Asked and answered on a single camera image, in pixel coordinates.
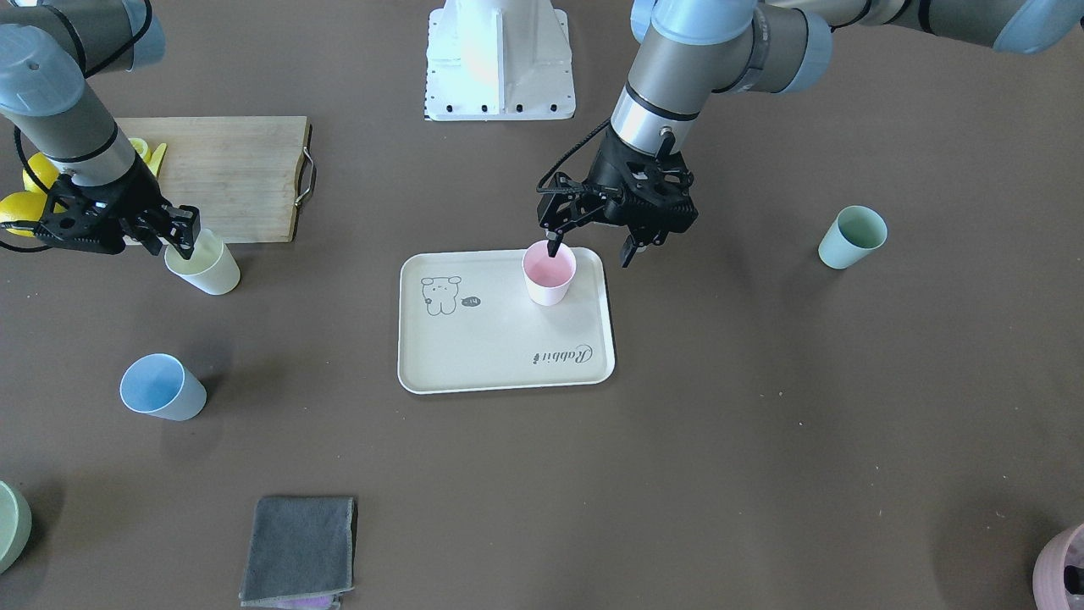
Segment green cup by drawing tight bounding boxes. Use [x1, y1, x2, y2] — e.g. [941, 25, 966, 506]
[818, 205, 889, 270]

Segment whole lemon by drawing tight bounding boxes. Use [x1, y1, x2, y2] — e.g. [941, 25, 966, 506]
[1, 191, 47, 223]
[22, 152, 59, 194]

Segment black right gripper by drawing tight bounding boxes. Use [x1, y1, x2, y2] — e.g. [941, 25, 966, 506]
[37, 156, 201, 260]

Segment pink cup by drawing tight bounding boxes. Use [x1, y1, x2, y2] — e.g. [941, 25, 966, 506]
[522, 241, 577, 306]

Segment grey folded cloth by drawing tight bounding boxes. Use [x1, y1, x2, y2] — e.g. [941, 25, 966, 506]
[238, 496, 356, 609]

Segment cream yellow cup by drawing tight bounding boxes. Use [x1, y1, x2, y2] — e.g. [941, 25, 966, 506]
[165, 228, 241, 295]

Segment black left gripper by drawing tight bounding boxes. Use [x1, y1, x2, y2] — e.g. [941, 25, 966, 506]
[537, 125, 700, 268]

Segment pink ice bowl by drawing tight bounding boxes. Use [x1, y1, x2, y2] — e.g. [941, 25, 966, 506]
[1032, 524, 1083, 609]

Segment yellow plastic knife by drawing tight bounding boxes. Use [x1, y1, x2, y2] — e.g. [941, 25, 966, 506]
[147, 142, 168, 177]

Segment blue cup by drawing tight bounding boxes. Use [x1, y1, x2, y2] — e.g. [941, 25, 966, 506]
[119, 352, 207, 421]

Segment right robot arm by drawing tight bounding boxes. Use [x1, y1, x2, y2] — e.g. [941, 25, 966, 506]
[1, 1, 201, 258]

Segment cream rabbit tray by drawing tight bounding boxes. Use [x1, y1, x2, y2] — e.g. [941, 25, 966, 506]
[396, 247, 617, 395]

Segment green bowl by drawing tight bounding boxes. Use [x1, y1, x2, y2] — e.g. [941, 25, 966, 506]
[0, 481, 33, 573]

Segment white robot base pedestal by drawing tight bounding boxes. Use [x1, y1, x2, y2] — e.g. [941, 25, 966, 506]
[423, 1, 576, 121]

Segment wooden cutting board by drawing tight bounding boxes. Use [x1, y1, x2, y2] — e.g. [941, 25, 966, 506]
[117, 116, 311, 244]

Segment whole lemon upper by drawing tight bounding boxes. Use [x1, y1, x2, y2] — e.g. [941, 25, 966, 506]
[22, 152, 59, 194]

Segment whole lemon lower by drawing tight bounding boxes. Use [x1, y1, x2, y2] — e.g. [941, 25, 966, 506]
[1, 191, 47, 223]

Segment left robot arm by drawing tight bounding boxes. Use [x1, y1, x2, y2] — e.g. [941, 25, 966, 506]
[537, 1, 1083, 265]

